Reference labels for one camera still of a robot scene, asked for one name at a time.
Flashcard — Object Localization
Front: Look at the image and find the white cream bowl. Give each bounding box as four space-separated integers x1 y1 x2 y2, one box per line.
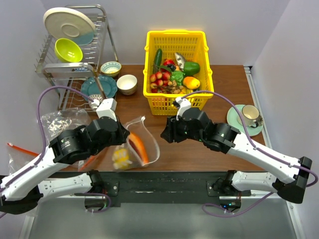
117 75 138 96

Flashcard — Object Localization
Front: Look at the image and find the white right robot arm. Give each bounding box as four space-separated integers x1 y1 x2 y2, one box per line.
160 108 312 204

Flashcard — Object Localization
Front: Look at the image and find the orange papaya slice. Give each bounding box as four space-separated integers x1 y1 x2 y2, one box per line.
128 132 149 164

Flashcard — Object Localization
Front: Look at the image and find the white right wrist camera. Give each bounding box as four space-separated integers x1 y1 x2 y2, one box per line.
173 97 191 120

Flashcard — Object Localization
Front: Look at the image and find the teal scalloped plate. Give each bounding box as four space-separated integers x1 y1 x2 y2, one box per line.
80 75 118 98

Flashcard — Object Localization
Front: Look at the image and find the yellow plastic basket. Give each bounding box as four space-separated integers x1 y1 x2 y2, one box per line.
143 29 214 116

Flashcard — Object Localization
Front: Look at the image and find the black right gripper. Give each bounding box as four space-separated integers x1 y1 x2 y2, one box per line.
160 114 204 143

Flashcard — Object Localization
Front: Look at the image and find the mint green saucer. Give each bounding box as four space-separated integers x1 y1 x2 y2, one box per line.
226 105 264 136

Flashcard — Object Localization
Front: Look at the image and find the brown longan bunch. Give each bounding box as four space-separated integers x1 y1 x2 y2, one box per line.
160 81 187 94

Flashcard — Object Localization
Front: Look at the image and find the crumpled clear plastic bag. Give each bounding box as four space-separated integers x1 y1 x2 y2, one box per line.
40 108 91 145

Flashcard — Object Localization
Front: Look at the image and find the teal patterned small bowl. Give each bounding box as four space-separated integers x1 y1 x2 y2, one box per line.
100 61 122 77

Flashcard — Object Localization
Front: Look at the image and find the lime green bowl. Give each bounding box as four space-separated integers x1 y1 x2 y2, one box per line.
54 38 83 63

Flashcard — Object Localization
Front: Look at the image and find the grey toy fish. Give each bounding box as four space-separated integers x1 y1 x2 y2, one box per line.
175 52 186 71

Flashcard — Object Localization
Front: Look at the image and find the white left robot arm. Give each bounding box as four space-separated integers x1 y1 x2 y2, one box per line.
0 117 130 215

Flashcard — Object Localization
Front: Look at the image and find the large cream blue plate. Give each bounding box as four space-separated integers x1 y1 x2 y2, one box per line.
43 7 96 46

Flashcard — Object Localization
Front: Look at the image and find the patterned white bowl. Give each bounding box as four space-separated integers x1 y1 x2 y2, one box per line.
88 94 104 109

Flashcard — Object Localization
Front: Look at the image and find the clear white-dotted zip bag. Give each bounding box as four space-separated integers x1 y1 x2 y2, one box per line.
109 116 160 171

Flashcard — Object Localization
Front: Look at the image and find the yellow bell pepper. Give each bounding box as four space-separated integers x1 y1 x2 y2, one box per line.
112 146 132 170

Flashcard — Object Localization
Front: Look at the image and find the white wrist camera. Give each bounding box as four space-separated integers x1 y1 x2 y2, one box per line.
173 97 191 120
91 98 117 121

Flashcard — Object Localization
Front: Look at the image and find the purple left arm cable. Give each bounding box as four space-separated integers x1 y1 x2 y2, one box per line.
0 86 95 217

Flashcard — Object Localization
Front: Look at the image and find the orange-zipper clear bag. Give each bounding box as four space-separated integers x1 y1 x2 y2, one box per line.
6 142 39 175

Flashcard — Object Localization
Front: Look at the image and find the green bell pepper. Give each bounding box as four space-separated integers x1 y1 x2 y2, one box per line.
183 61 200 76

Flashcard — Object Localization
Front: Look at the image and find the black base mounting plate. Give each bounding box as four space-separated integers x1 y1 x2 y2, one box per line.
74 171 252 209

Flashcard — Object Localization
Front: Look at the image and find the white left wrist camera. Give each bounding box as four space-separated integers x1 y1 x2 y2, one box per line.
91 98 117 121

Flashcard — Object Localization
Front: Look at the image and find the dark green cucumber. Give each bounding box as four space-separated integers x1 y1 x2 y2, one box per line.
154 48 162 66

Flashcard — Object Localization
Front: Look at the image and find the cream mug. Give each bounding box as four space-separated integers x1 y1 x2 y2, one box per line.
239 105 264 128

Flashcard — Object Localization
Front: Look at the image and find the green lettuce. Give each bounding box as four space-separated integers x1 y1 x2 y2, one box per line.
170 71 185 86

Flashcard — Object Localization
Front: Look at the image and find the red pomegranate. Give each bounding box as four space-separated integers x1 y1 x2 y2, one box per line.
163 59 175 69

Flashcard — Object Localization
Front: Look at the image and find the metal dish rack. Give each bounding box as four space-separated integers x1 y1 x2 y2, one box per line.
35 4 118 114

